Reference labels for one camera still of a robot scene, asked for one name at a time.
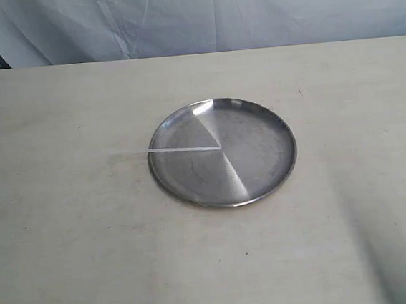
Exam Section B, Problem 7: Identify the white backdrop cloth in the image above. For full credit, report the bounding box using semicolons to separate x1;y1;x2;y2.
0;0;406;67

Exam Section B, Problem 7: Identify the round stainless steel plate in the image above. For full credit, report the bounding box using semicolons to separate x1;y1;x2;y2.
147;98;297;208

